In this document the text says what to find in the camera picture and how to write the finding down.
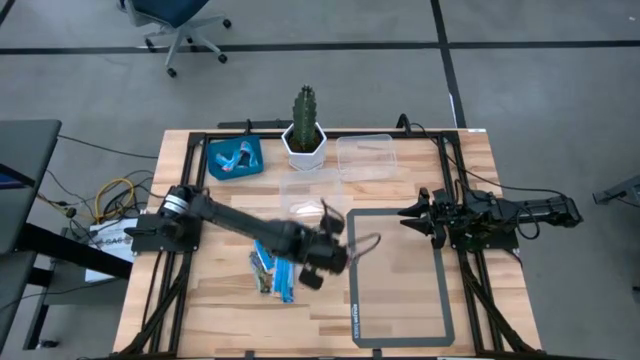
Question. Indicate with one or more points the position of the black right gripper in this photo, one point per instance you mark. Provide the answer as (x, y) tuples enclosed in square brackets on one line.
[(442, 215)]

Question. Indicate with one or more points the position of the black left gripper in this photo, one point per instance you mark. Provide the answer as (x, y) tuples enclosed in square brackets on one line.
[(325, 252)]

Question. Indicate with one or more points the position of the blue granola bar wrapper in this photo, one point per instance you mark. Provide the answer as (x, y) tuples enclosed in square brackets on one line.
[(227, 162), (248, 152), (285, 282), (262, 255)]

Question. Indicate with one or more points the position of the green granola bar wrapper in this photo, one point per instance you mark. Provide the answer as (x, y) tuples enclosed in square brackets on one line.
[(262, 282)]

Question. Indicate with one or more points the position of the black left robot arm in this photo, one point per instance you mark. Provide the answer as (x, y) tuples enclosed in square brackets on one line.
[(235, 217)]

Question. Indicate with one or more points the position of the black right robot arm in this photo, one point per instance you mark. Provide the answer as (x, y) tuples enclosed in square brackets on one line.
[(540, 207)]

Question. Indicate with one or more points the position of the clear mat with grey border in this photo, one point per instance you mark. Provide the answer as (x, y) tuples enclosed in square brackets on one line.
[(354, 280)]

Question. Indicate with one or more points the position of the clear plastic bin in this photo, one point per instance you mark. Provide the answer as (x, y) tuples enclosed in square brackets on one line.
[(365, 157), (310, 185)]

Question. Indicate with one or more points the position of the white hexagonal planter pot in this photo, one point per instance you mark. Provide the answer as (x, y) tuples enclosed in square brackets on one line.
[(305, 161)]

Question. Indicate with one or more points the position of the teal plastic bin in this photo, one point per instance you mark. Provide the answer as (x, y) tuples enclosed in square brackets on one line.
[(252, 171)]

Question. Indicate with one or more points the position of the green cactus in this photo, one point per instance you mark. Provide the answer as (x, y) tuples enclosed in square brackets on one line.
[(304, 115)]

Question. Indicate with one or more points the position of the white paper box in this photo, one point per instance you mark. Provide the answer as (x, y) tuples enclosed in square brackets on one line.
[(115, 235)]

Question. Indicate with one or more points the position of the grey stand foot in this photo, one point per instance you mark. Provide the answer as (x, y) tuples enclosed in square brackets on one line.
[(622, 190)]

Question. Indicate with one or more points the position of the black desk leg beam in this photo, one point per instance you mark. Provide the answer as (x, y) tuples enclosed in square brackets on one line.
[(75, 252)]

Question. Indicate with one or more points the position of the blue office chair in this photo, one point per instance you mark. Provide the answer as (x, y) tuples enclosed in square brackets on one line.
[(170, 10)]

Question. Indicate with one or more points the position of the grey desk top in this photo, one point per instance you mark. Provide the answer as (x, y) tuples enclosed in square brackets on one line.
[(25, 165)]

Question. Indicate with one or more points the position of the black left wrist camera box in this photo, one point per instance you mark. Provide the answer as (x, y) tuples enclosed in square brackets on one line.
[(332, 217)]

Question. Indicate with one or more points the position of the black aluminium table frame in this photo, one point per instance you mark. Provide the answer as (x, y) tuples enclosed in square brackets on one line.
[(446, 155)]

